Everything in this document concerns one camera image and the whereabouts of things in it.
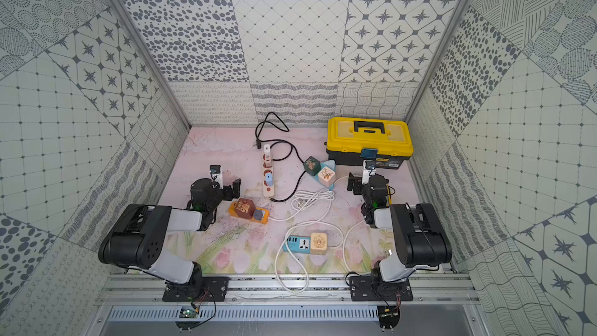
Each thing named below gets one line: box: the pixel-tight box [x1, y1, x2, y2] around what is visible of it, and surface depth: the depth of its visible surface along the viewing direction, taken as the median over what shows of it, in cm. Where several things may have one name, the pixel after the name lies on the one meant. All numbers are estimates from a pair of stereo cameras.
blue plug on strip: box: [265, 171, 274, 186], surface depth 95 cm
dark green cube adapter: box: [303, 155, 322, 177], surface depth 98 cm
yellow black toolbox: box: [325, 116, 415, 170], surface depth 97 cm
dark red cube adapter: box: [234, 197, 256, 220], surface depth 85 cm
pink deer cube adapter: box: [317, 166, 336, 187], surface depth 94 cm
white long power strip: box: [262, 143, 276, 198], surface depth 97 cm
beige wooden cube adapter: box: [310, 232, 329, 256], surface depth 78 cm
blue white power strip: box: [282, 234, 312, 254], surface depth 82 cm
